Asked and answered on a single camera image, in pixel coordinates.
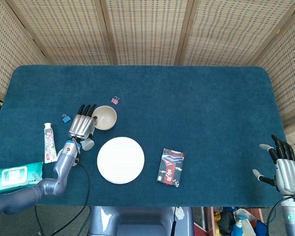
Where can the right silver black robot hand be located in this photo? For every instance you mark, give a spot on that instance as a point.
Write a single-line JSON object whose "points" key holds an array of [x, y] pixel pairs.
{"points": [[288, 174]]}

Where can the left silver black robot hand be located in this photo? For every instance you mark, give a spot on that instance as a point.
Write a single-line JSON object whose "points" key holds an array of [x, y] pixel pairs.
{"points": [[79, 125]]}

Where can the beige bowl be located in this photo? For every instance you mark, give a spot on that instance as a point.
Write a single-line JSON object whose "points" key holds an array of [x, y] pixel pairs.
{"points": [[105, 120]]}

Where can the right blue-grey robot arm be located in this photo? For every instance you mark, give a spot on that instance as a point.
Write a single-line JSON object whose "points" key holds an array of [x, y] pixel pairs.
{"points": [[293, 218]]}

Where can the blue binder clip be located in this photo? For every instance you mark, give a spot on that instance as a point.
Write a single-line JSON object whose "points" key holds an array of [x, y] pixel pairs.
{"points": [[66, 119]]}

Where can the small jar grey lid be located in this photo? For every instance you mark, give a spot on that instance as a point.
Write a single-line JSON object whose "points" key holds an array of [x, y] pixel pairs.
{"points": [[88, 145]]}

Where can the white printed toothpaste tube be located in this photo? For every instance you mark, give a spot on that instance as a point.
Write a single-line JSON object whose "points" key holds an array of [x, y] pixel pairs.
{"points": [[50, 142]]}

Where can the pink binder clip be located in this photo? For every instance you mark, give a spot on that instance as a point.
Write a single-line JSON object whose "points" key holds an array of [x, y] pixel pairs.
{"points": [[114, 102]]}

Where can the white round plate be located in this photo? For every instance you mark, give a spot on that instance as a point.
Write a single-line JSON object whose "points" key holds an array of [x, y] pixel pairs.
{"points": [[120, 159]]}

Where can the blue white spray bottle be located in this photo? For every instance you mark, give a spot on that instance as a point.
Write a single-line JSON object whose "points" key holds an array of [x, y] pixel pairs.
{"points": [[238, 228]]}

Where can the green wet wipes pack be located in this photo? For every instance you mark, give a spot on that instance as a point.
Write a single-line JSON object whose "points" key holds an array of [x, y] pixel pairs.
{"points": [[14, 177]]}

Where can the grey metal table leg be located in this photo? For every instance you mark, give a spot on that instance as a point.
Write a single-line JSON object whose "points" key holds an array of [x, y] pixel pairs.
{"points": [[204, 218]]}

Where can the dark red printed box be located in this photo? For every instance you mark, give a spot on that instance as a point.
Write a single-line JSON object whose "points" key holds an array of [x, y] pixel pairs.
{"points": [[169, 169]]}

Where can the red storage crate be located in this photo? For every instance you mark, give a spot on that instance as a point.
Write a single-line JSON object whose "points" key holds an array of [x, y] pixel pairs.
{"points": [[199, 229]]}

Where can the teal blue tablecloth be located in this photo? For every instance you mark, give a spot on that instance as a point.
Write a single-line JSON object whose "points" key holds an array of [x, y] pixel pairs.
{"points": [[186, 98]]}

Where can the blue-grey robot torso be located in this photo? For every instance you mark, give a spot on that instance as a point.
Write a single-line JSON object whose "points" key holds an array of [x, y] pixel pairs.
{"points": [[137, 221]]}

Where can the white perforated disc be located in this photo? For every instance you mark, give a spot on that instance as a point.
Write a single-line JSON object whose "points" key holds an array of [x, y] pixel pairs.
{"points": [[180, 214]]}

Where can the woven bamboo folding screen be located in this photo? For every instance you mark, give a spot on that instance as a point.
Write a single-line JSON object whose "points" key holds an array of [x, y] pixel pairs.
{"points": [[147, 29]]}

